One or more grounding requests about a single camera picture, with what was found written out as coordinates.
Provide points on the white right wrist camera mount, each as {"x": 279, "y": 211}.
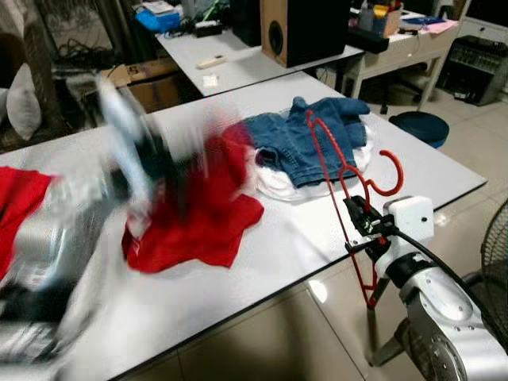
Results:
{"x": 409, "y": 218}

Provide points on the blue denim jacket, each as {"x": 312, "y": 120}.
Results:
{"x": 286, "y": 147}

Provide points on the white desk with drawer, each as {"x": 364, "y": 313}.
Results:
{"x": 405, "y": 51}

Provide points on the blue plastic bag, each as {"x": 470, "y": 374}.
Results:
{"x": 159, "y": 20}

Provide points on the long white table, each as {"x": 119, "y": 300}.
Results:
{"x": 254, "y": 71}

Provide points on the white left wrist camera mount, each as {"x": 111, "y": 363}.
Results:
{"x": 123, "y": 127}

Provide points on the wood sided black speaker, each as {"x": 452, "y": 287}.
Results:
{"x": 305, "y": 32}

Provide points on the beige remote control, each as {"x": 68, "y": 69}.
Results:
{"x": 211, "y": 61}

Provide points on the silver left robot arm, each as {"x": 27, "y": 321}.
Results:
{"x": 48, "y": 246}

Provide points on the small black box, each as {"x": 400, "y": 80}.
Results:
{"x": 210, "y": 29}

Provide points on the red plastic hanger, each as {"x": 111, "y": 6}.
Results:
{"x": 401, "y": 176}

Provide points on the black audio amplifier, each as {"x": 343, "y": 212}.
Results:
{"x": 476, "y": 71}

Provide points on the white table black legs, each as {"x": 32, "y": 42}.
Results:
{"x": 278, "y": 238}

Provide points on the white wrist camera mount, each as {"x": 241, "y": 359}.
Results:
{"x": 123, "y": 127}
{"x": 409, "y": 218}

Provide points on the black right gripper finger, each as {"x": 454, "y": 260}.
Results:
{"x": 357, "y": 213}
{"x": 371, "y": 213}

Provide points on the brown cardboard box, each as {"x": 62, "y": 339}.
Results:
{"x": 147, "y": 83}

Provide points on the blue round stool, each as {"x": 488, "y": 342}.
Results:
{"x": 419, "y": 127}

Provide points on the red printed t-shirt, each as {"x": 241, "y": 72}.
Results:
{"x": 198, "y": 230}

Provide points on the small white card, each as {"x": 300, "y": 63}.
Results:
{"x": 210, "y": 80}

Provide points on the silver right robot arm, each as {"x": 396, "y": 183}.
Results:
{"x": 444, "y": 317}

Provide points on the white pillow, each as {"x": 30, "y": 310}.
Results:
{"x": 22, "y": 103}

